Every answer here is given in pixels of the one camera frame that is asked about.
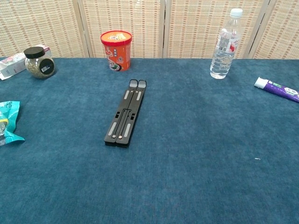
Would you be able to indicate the black folding laptop stand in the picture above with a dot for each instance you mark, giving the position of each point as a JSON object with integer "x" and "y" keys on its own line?
{"x": 126, "y": 116}

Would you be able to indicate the red instant noodle cup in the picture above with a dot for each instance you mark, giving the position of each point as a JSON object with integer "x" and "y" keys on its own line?
{"x": 115, "y": 42}

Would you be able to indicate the woven bamboo screen panel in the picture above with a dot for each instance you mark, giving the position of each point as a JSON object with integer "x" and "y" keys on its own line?
{"x": 280, "y": 28}
{"x": 121, "y": 16}
{"x": 191, "y": 25}
{"x": 39, "y": 25}

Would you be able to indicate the clear plastic water bottle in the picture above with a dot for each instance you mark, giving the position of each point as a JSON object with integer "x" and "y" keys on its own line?
{"x": 224, "y": 51}

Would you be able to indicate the glass jar with black lid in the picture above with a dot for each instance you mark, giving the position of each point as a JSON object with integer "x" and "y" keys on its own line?
{"x": 37, "y": 67}

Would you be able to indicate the purple white toothpaste tube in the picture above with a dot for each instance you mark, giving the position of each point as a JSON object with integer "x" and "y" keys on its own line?
{"x": 278, "y": 89}

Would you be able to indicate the teal snack bag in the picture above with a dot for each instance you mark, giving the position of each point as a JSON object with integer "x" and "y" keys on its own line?
{"x": 8, "y": 116}

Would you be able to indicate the floral print carton box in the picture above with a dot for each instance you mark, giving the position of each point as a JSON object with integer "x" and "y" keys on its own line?
{"x": 11, "y": 64}

